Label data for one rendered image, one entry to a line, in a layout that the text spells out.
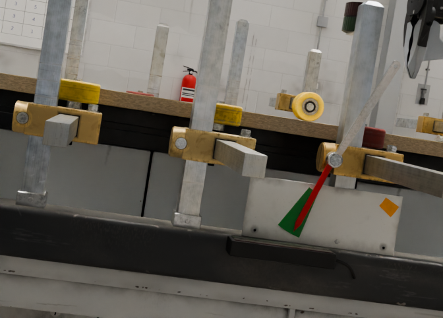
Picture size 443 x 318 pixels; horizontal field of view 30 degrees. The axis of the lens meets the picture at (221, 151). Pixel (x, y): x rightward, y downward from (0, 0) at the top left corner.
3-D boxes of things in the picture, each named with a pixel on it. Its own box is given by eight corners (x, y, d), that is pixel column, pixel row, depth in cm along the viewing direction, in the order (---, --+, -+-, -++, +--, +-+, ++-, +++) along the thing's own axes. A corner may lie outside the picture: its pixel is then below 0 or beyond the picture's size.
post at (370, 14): (337, 289, 138) (385, 2, 135) (318, 286, 137) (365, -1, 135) (332, 284, 141) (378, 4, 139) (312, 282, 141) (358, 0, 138)
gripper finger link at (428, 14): (430, 46, 126) (440, -11, 125) (420, 45, 126) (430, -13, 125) (418, 48, 131) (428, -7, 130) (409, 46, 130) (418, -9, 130)
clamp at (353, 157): (399, 184, 137) (405, 154, 137) (321, 173, 135) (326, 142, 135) (388, 181, 143) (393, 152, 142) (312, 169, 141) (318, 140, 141)
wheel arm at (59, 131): (66, 155, 101) (72, 121, 101) (39, 151, 101) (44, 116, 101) (80, 136, 144) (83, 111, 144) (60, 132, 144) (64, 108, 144)
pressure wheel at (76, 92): (101, 149, 143) (111, 83, 143) (68, 147, 137) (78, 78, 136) (68, 142, 148) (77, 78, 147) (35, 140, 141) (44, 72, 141)
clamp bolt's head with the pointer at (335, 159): (302, 237, 134) (346, 156, 134) (289, 229, 133) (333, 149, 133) (299, 234, 136) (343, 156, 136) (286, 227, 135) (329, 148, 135)
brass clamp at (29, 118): (97, 145, 130) (102, 113, 129) (10, 132, 128) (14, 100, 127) (97, 143, 136) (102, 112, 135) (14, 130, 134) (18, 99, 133)
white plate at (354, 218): (393, 256, 138) (403, 197, 137) (241, 235, 134) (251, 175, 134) (392, 255, 138) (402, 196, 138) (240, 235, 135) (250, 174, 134)
